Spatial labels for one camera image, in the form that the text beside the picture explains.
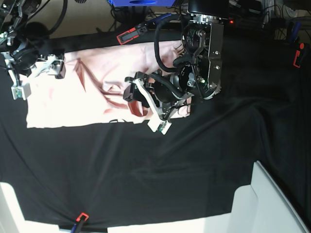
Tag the white box left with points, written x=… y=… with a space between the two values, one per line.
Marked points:
x=11 y=216

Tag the orange black clamp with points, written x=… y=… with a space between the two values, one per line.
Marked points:
x=139 y=29
x=292 y=37

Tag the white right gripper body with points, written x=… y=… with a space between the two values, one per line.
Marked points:
x=27 y=64

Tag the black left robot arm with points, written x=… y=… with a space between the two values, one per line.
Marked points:
x=196 y=73

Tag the black power strip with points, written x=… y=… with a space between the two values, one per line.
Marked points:
x=237 y=21

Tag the black table cloth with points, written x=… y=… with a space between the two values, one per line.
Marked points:
x=124 y=174

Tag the white box right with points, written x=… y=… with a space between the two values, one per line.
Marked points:
x=262 y=207

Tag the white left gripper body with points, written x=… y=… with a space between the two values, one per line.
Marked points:
x=163 y=95

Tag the orange black clamp right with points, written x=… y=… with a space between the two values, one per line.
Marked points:
x=292 y=37

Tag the blue plastic box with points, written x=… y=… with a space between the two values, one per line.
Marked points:
x=123 y=3

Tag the orange black clamp top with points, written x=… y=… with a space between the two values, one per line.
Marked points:
x=139 y=29

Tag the pink T-shirt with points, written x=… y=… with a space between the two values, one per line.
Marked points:
x=92 y=90

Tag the white box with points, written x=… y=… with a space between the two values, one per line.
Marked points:
x=262 y=207
x=11 y=216

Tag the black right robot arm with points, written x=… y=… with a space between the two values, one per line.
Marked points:
x=21 y=41

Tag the blue clamp bottom edge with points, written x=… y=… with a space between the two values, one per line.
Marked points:
x=80 y=221

